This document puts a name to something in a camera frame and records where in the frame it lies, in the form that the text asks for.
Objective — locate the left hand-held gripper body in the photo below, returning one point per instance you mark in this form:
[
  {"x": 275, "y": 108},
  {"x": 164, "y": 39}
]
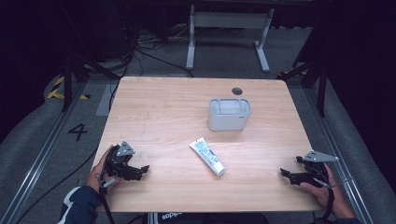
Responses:
[{"x": 120, "y": 161}]

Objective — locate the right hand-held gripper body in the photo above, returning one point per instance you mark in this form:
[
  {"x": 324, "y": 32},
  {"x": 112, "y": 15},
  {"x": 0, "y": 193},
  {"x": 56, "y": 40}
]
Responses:
[{"x": 316, "y": 169}]

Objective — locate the person's left hand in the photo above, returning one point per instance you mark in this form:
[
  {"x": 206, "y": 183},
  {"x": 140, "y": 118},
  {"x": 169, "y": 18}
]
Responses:
[{"x": 95, "y": 174}]

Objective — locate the person's right hand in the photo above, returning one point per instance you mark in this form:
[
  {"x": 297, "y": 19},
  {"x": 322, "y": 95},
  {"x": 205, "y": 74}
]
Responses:
[{"x": 337, "y": 199}]

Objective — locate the white blue toothpaste tube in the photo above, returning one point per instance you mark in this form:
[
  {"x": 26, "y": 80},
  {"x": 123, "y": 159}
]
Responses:
[{"x": 208, "y": 156}]

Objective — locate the white plastic holder box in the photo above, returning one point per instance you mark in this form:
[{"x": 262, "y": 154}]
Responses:
[{"x": 229, "y": 116}]

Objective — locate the black tripod stand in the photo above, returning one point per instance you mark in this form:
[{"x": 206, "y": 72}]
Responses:
[
  {"x": 320, "y": 81},
  {"x": 68, "y": 81}
]

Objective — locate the yellow black floor tape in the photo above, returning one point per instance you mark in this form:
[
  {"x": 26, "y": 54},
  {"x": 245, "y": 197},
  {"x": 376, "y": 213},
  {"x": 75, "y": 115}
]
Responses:
[{"x": 57, "y": 90}]

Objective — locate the grey metal floor rail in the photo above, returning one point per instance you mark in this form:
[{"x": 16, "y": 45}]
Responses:
[
  {"x": 37, "y": 161},
  {"x": 337, "y": 149}
]

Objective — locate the white metal desk frame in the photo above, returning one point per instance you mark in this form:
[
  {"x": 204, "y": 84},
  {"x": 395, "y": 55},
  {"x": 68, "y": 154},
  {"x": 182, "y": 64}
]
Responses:
[{"x": 229, "y": 21}]

